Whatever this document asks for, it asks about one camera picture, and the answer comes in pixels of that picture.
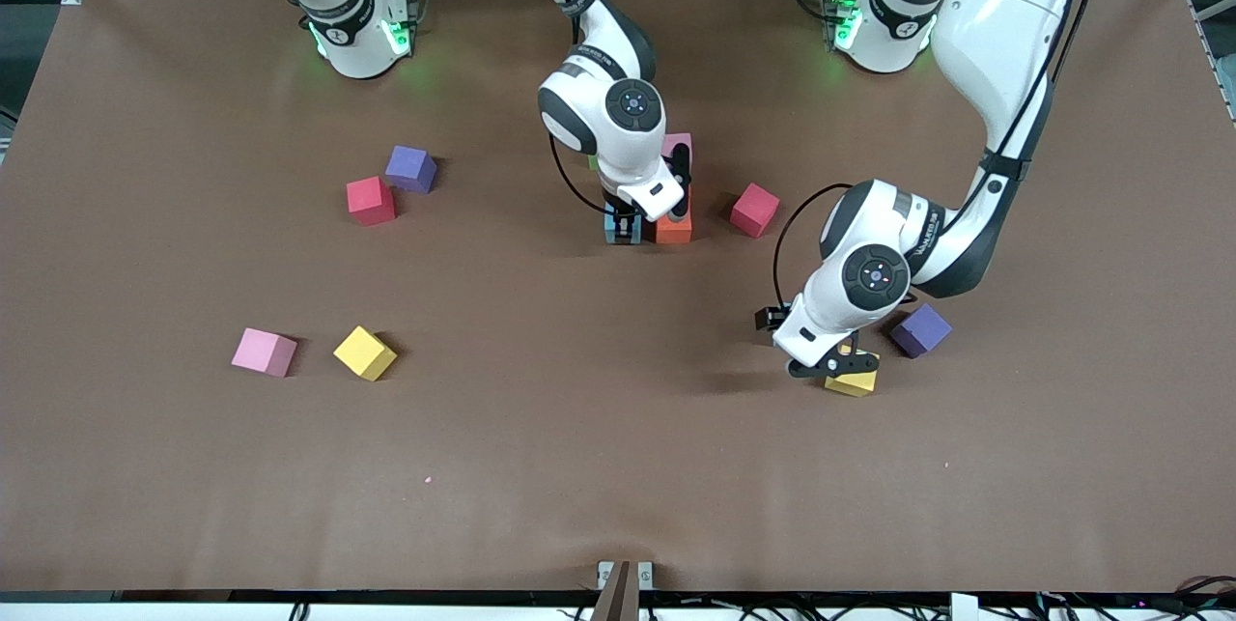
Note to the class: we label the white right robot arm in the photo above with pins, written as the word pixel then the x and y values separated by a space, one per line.
pixel 599 119

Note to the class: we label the pink foam cube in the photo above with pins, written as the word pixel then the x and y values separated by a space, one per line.
pixel 259 351
pixel 676 144

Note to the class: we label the yellow foam cube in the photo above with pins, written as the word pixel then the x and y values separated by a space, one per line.
pixel 364 352
pixel 855 383

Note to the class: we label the brown table cover sheet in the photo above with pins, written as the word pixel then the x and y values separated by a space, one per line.
pixel 618 466

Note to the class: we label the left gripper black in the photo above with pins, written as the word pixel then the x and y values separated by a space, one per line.
pixel 772 318

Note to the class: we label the cyan foam cube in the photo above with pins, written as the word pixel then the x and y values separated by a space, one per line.
pixel 610 230

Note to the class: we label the purple foam cube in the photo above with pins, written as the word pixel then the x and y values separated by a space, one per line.
pixel 920 329
pixel 410 167

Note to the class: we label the silver metal bracket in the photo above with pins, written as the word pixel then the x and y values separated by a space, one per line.
pixel 605 571

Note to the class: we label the brown camera stand post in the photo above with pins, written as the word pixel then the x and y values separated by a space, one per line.
pixel 618 602

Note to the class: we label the red foam cube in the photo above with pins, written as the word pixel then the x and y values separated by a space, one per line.
pixel 371 201
pixel 754 210

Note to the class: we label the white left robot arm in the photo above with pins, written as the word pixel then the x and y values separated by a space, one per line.
pixel 1004 32

